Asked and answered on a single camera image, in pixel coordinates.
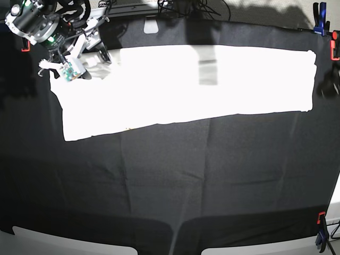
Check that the red blue clamp bottom right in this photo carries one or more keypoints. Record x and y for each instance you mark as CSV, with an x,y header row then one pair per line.
x,y
323,235

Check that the blue clamp top right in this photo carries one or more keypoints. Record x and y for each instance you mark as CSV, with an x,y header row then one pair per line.
x,y
321,26

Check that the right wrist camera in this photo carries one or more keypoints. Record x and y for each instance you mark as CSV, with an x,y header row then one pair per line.
x,y
71,69

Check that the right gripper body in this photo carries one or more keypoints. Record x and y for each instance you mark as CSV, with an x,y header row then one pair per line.
x,y
88,39

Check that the white printed t-shirt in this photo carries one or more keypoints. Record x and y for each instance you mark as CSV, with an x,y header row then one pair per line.
x,y
180,83

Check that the black table cloth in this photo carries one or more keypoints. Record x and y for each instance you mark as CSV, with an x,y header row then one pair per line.
x,y
176,188

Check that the red clamp top left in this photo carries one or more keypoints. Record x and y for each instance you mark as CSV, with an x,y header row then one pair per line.
x,y
25,46

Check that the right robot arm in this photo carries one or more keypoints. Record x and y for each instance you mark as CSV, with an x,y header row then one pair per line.
x,y
65,29

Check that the red clamp top right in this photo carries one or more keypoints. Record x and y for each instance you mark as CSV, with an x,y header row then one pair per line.
x,y
334,46

